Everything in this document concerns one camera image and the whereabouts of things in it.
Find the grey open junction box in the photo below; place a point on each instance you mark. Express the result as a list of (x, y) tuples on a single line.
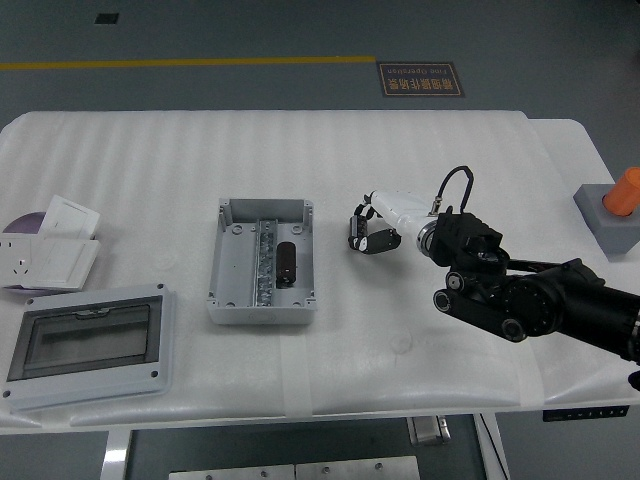
[(232, 270)]

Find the brown floor sign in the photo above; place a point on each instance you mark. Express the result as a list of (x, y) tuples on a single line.
[(420, 80)]

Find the grey block stand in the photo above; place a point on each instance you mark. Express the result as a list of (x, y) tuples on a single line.
[(615, 235)]

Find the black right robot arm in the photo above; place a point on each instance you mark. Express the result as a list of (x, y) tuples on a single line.
[(550, 300)]

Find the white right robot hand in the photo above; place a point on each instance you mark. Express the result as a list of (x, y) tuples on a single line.
[(400, 207)]

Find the white table leg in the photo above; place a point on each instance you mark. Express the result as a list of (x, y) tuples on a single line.
[(117, 455), (492, 450)]

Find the metal mounting rail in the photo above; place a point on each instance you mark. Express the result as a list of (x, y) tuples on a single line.
[(263, 265)]

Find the dark brown cylindrical battery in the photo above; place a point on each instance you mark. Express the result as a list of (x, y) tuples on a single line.
[(286, 262)]

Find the white blank wall panel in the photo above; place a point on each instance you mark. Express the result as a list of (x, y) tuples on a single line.
[(62, 262)]

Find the white switch plate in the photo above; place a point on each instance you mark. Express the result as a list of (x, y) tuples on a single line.
[(67, 217)]

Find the black cylindrical battery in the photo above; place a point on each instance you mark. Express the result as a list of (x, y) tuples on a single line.
[(358, 227)]

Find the black table control panel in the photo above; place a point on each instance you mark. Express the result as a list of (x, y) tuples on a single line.
[(585, 413)]

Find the grey metal bracket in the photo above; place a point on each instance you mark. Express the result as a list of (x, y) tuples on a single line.
[(428, 431)]

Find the grey metal base plate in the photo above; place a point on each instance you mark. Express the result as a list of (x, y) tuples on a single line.
[(230, 473), (357, 470)]

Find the white socket panel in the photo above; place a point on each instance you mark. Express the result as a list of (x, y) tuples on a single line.
[(15, 260)]

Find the white foam mat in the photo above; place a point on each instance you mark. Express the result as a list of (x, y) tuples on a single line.
[(350, 150)]

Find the purple disc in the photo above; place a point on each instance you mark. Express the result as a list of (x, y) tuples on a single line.
[(25, 224)]

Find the black floor hatch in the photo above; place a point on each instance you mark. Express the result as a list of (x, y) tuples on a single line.
[(106, 18)]

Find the grey cover with clear window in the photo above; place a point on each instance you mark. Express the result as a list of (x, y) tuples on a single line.
[(90, 385)]

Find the orange cylinder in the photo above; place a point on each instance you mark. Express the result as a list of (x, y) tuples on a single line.
[(625, 192)]

